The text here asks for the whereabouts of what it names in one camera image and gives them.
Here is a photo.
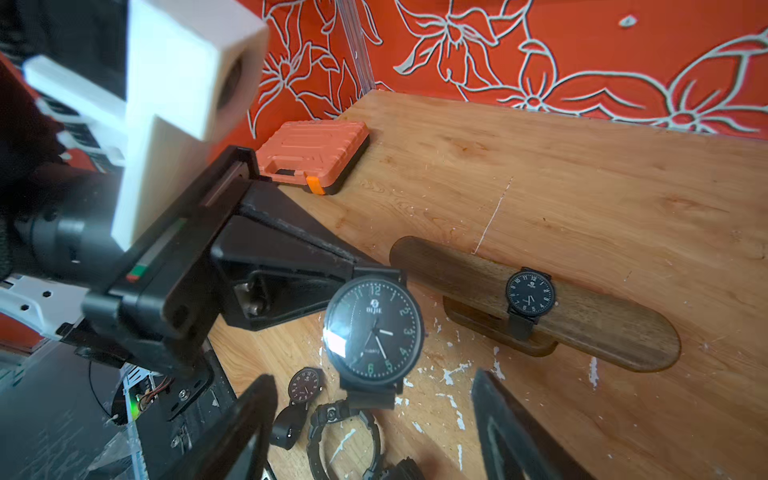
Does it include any black watch placed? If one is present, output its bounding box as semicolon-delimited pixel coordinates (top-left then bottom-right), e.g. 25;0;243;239
505;267;556;341

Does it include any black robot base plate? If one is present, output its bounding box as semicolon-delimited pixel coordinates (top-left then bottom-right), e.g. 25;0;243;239
128;341;236;479

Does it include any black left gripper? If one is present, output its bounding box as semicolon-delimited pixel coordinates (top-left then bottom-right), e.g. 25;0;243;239
80;146;406;375

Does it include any black slim round watch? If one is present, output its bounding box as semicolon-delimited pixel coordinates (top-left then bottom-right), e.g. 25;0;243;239
322;267;425;410

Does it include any black watch dark red dial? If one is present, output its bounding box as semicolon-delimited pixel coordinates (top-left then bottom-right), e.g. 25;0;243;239
270;367;324;450

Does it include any dark wooden watch stand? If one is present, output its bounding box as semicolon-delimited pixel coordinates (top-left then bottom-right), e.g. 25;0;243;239
389;236;681;373

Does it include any black chunky sport watch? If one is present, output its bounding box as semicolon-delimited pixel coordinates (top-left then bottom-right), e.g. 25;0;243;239
306;400;383;480

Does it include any small circuit board left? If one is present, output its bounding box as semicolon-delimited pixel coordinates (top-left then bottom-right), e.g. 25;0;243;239
122;364;174;422

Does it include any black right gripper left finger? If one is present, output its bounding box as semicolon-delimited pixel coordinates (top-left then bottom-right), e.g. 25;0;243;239
163;374;278;479

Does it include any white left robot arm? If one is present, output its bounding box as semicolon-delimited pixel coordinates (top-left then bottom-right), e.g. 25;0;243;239
1;1;405;377

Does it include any orange plastic tool case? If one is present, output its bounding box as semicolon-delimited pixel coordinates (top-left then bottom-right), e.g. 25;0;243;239
256;120;370;196

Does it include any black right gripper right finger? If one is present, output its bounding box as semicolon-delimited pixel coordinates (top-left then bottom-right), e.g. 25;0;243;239
471;369;592;479

